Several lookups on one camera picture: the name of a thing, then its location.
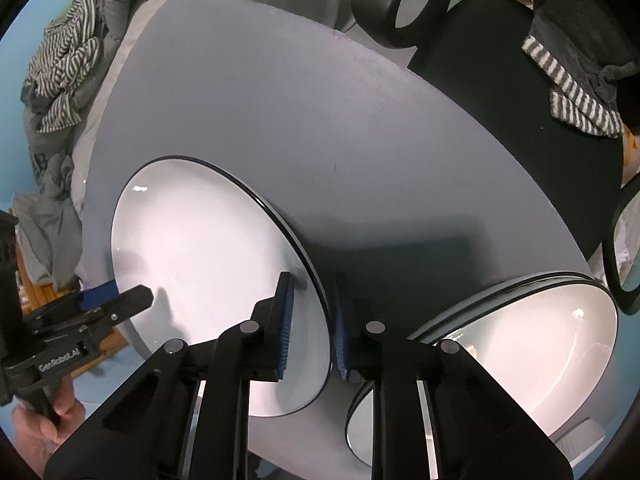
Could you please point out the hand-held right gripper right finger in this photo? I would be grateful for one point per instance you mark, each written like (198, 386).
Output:
(342, 335)

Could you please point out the grey garment striped cuffs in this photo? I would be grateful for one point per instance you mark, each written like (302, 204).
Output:
(575, 110)

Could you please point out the white bowl black rim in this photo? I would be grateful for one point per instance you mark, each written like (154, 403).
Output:
(565, 274)
(450, 314)
(525, 360)

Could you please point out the white ribbed container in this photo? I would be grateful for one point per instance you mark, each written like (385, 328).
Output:
(582, 442)

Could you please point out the black office chair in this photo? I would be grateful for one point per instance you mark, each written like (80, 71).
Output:
(500, 110)

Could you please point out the black white striped garment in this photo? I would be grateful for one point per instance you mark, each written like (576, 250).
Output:
(60, 70)

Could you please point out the grey duvet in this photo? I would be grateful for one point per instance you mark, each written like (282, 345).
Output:
(50, 175)

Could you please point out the person's left hand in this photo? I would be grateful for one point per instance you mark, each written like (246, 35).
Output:
(67, 407)

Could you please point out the white plate black rim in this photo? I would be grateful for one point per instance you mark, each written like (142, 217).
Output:
(200, 240)

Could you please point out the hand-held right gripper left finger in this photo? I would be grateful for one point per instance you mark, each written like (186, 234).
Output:
(283, 330)

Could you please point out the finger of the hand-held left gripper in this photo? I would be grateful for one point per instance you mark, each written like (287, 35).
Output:
(125, 305)
(97, 297)

